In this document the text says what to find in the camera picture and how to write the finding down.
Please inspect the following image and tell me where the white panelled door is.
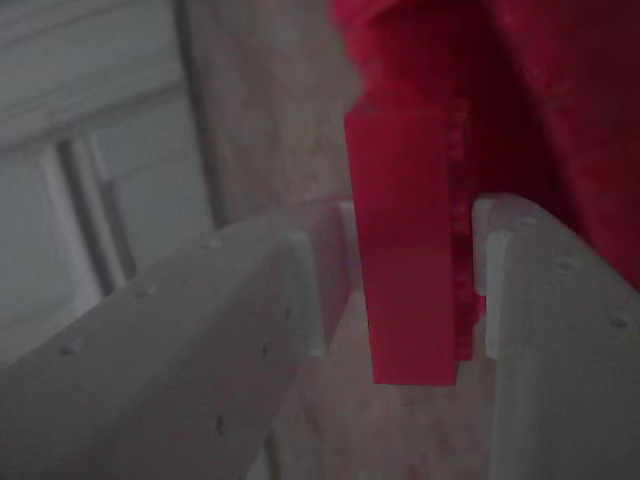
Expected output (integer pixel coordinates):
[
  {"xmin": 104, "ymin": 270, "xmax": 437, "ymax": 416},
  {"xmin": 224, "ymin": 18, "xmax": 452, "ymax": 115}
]
[{"xmin": 0, "ymin": 0, "xmax": 226, "ymax": 371}]

